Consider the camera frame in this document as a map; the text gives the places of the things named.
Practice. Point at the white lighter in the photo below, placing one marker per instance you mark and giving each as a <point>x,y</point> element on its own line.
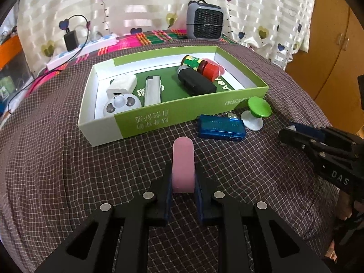
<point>153,91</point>

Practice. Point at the colourful striped blanket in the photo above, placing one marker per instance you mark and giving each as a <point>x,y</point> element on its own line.
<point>128,44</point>

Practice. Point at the brown checkered bed sheet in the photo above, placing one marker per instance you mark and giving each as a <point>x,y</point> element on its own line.
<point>85,182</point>

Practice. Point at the black rectangular device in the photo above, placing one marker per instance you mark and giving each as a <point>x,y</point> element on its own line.
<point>196,84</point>

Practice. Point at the blue translucent usb device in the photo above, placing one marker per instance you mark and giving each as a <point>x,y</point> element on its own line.
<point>219,128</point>

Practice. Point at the white charger adapter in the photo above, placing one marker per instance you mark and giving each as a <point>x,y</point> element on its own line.
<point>122,84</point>

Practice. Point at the black charger plug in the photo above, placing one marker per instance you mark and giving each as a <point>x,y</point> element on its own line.
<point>70,40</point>

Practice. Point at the white power strip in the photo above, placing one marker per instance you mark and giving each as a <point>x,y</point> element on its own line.
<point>74,54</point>

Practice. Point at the white cartoon face gadget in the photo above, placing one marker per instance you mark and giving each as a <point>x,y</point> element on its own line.
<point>122,105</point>

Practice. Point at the heart print curtain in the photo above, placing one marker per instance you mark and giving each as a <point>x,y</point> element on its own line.
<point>159,0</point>

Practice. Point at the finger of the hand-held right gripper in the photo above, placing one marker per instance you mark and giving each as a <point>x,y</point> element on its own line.
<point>298,142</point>
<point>307,132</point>

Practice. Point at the green cardboard box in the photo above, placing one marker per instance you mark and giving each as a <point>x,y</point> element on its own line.
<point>148,119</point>

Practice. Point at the wooden wardrobe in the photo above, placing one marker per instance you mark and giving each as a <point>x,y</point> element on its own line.
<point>330,48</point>

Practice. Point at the green white round stand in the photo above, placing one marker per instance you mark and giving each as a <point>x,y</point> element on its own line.
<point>258,106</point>

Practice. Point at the orange lid storage box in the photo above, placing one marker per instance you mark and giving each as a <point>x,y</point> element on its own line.
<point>11,59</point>

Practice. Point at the person's right hand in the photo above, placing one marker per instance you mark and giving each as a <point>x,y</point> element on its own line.
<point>345,206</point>

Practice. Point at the pink oblong eraser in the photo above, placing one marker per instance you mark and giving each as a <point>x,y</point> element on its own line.
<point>183,165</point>

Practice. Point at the red capped bottle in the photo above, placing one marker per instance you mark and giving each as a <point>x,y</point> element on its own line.
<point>210,72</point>

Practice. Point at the grey fan heater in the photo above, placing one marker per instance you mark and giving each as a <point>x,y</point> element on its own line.
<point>204,20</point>

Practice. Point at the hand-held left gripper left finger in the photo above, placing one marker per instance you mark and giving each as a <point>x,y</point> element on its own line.
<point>166,204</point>

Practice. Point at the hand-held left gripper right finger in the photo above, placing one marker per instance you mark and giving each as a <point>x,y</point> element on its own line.
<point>200,204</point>

